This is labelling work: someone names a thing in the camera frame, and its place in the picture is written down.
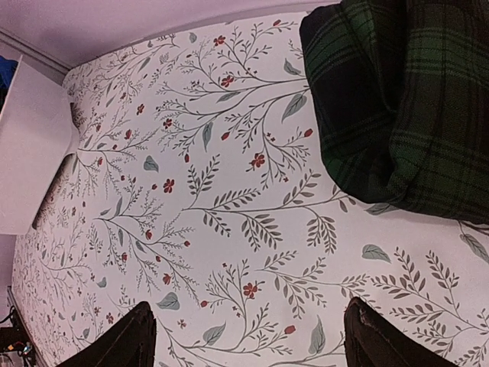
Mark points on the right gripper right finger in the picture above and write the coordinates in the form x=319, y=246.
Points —
x=370, y=340

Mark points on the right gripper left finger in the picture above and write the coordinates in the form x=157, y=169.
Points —
x=130, y=342

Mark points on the green plaid pleated skirt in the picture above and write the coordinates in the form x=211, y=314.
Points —
x=400, y=92

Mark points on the white plastic laundry bin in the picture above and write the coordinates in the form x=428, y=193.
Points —
x=37, y=133

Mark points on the floral patterned table mat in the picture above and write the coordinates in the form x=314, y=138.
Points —
x=198, y=187

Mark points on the blue garment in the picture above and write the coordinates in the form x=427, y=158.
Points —
x=7, y=71

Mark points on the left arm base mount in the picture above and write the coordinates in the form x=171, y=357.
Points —
x=16, y=347

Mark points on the left aluminium frame post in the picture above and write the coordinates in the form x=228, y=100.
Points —
x=33, y=52

